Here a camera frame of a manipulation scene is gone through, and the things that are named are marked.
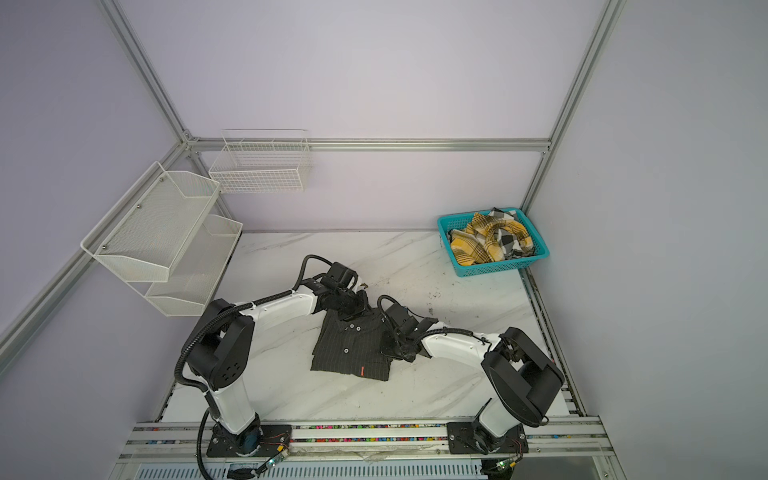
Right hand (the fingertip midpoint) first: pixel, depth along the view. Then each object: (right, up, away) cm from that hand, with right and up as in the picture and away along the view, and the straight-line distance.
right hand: (380, 351), depth 86 cm
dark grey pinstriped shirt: (-8, +2, -1) cm, 8 cm away
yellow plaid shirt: (+40, +35, +21) cm, 57 cm away
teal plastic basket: (+24, +41, +25) cm, 53 cm away
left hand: (-3, +11, +3) cm, 11 cm away
